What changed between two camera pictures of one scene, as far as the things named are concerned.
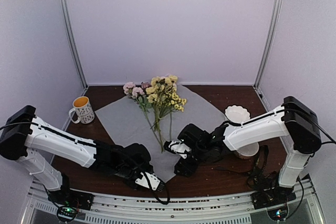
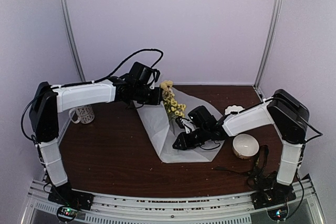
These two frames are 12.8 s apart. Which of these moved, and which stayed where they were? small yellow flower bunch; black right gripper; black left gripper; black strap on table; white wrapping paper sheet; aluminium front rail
Moved: black left gripper; black right gripper; small yellow flower bunch; white wrapping paper sheet
Stayed: aluminium front rail; black strap on table
